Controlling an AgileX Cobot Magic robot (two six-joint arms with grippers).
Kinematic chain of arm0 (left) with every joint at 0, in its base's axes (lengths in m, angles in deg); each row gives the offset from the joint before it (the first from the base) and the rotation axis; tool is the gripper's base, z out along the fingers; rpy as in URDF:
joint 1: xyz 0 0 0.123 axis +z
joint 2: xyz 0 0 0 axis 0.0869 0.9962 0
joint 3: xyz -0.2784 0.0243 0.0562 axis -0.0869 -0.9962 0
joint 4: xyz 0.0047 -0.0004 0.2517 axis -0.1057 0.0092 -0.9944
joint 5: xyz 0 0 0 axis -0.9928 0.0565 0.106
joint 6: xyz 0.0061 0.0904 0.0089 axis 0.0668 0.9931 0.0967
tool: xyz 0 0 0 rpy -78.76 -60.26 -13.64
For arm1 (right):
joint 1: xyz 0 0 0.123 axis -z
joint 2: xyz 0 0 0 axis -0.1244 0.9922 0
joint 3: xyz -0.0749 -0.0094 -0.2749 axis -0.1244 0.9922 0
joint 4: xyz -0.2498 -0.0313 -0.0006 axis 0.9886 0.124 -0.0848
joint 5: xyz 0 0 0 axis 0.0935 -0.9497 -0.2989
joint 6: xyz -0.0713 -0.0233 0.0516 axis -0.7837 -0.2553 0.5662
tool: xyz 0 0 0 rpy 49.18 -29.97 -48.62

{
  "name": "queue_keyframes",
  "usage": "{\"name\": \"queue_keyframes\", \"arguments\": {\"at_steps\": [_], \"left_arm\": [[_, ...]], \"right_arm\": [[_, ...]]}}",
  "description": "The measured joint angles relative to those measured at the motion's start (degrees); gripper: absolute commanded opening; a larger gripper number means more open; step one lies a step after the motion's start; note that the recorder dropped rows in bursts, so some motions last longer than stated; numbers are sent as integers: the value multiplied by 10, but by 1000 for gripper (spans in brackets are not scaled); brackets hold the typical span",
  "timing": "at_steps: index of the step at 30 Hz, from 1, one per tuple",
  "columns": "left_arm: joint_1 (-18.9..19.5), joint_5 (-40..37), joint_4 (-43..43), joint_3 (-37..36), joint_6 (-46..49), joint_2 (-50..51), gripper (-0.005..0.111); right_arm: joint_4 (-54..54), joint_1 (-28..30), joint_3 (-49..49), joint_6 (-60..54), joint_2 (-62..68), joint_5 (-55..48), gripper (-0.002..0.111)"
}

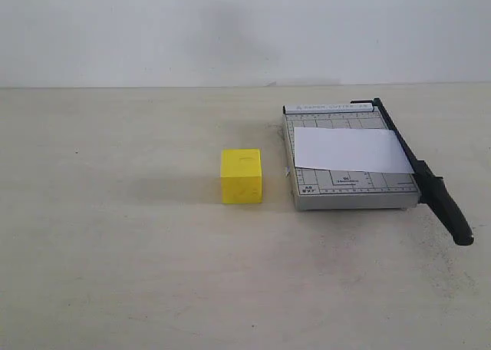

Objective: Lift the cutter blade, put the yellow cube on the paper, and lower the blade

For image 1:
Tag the yellow cube block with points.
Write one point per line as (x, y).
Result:
(241, 176)

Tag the white paper sheet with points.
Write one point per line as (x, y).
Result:
(368, 150)

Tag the black cutter blade arm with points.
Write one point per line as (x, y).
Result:
(433, 191)

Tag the grey paper cutter base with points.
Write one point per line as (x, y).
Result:
(343, 189)

